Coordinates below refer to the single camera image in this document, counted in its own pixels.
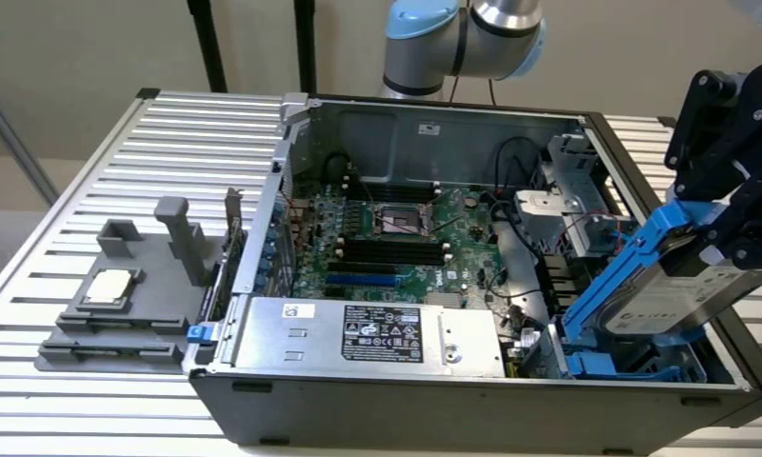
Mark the hard disk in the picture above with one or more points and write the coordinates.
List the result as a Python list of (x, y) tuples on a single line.
[(666, 304)]

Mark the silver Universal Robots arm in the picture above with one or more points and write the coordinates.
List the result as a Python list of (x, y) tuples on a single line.
[(482, 43)]

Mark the metal disk bay cage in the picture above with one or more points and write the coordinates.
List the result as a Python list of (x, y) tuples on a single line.
[(565, 209)]

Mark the blue disk bay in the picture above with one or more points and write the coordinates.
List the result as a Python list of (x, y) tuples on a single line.
[(635, 362)]

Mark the black RAM slot bank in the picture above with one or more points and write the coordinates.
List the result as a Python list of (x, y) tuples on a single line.
[(394, 250), (390, 190)]

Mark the black expansion slot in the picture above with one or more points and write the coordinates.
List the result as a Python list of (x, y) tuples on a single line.
[(359, 267)]

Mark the blue expansion slot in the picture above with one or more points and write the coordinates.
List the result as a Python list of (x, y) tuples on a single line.
[(362, 281)]

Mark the CPU socket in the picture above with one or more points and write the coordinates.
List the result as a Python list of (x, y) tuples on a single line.
[(402, 218)]

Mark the small silver heatsink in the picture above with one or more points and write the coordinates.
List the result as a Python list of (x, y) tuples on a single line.
[(447, 300)]

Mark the green motherboard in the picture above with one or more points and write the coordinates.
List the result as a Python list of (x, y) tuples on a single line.
[(412, 266)]

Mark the black stand pole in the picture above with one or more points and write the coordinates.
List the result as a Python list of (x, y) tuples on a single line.
[(205, 43), (306, 43)]

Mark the black open PC case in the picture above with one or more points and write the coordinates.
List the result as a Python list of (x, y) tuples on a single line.
[(419, 409)]

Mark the silver power supply unit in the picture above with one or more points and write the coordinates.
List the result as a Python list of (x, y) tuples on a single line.
[(355, 333)]

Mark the graphics card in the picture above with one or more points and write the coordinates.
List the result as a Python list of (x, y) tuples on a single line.
[(233, 247)]

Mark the blue case latch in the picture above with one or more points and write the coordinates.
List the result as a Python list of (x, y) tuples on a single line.
[(200, 333)]

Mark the grey parts rack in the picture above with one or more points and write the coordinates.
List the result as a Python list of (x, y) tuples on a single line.
[(133, 304)]

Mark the silver CPU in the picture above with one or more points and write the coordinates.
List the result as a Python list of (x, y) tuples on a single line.
[(111, 285)]

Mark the RAM stick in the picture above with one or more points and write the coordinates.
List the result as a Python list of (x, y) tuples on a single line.
[(117, 326), (104, 353)]

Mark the grey metal frame bar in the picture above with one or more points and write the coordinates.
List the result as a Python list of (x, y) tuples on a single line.
[(12, 138)]

